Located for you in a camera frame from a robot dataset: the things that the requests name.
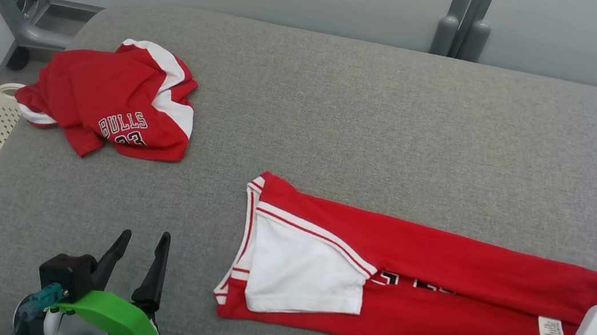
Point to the black caster wheel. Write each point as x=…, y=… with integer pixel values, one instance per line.
x=18, y=58

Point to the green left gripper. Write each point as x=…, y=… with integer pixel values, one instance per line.
x=122, y=320

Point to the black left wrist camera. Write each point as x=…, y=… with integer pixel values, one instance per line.
x=65, y=275

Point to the red Bulls shorts white stripe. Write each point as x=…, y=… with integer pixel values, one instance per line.
x=101, y=89

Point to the red jersey with striped trim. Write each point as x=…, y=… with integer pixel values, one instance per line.
x=464, y=270

